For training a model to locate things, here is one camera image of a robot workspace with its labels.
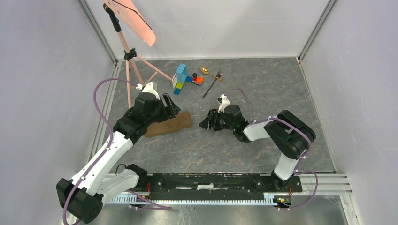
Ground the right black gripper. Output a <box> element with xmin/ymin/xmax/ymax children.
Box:
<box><xmin>198</xmin><ymin>109</ymin><xmax>235</xmax><ymax>132</ymax></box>

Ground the brown cloth napkin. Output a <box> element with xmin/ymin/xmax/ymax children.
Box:
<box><xmin>145</xmin><ymin>111</ymin><xmax>192</xmax><ymax>137</ymax></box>

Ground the gold spoon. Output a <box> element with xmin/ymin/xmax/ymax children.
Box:
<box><xmin>200</xmin><ymin>67</ymin><xmax>225</xmax><ymax>83</ymax></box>

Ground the black fork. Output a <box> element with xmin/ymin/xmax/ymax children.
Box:
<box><xmin>202</xmin><ymin>70</ymin><xmax>225</xmax><ymax>98</ymax></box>

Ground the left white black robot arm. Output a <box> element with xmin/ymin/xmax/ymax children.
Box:
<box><xmin>56</xmin><ymin>92</ymin><xmax>180</xmax><ymax>224</ymax></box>

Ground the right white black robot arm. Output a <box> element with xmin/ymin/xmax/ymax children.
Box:
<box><xmin>199</xmin><ymin>105</ymin><xmax>316</xmax><ymax>191</ymax></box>

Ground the colourful toy block structure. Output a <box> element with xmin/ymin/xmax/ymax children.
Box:
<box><xmin>171</xmin><ymin>63</ymin><xmax>203</xmax><ymax>95</ymax></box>

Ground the pink music stand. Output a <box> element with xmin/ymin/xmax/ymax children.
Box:
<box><xmin>102</xmin><ymin>0</ymin><xmax>173</xmax><ymax>109</ymax></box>

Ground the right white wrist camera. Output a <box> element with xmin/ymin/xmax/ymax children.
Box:
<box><xmin>217</xmin><ymin>94</ymin><xmax>231</xmax><ymax>113</ymax></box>

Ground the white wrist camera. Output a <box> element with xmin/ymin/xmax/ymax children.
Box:
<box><xmin>217</xmin><ymin>94</ymin><xmax>231</xmax><ymax>113</ymax></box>
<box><xmin>135</xmin><ymin>82</ymin><xmax>160</xmax><ymax>100</ymax></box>

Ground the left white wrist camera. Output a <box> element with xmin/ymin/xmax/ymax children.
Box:
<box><xmin>135</xmin><ymin>82</ymin><xmax>160</xmax><ymax>100</ymax></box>

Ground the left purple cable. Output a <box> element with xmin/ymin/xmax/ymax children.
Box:
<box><xmin>62</xmin><ymin>77</ymin><xmax>173</xmax><ymax>225</ymax></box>

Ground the purple cable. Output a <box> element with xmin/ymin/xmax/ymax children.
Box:
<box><xmin>62</xmin><ymin>77</ymin><xmax>173</xmax><ymax>225</ymax></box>
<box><xmin>225</xmin><ymin>88</ymin><xmax>319</xmax><ymax>211</ymax></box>

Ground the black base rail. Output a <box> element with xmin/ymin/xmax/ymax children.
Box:
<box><xmin>132</xmin><ymin>173</ymin><xmax>303</xmax><ymax>201</ymax></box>

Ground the white slotted cable duct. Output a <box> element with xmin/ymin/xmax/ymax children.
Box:
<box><xmin>108</xmin><ymin>192</ymin><xmax>291</xmax><ymax>207</ymax></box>

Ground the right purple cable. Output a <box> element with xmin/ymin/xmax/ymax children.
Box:
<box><xmin>225</xmin><ymin>88</ymin><xmax>319</xmax><ymax>211</ymax></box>

